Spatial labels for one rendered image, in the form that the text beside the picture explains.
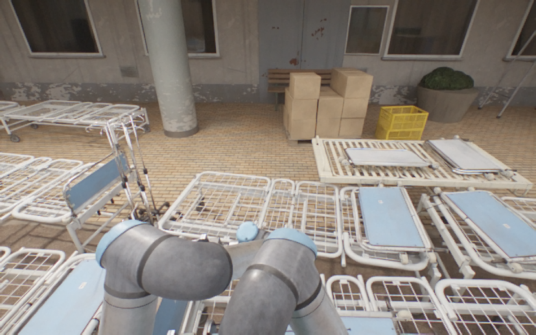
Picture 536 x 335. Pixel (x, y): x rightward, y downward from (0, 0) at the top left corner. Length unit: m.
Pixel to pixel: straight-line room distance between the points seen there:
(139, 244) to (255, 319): 0.26
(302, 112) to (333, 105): 0.48
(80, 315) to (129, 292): 1.15
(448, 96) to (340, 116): 2.50
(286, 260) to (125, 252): 0.31
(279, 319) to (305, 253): 0.14
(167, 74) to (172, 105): 0.50
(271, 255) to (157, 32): 4.29
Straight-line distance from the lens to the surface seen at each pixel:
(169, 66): 4.65
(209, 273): 0.57
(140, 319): 0.69
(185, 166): 3.99
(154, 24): 4.63
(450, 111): 6.42
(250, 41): 6.53
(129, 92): 7.59
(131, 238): 0.61
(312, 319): 0.63
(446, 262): 2.94
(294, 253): 0.55
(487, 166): 3.21
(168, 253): 0.56
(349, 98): 4.40
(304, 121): 4.30
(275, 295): 0.50
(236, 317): 0.51
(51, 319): 1.88
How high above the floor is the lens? 1.89
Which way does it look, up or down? 30 degrees down
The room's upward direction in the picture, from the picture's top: straight up
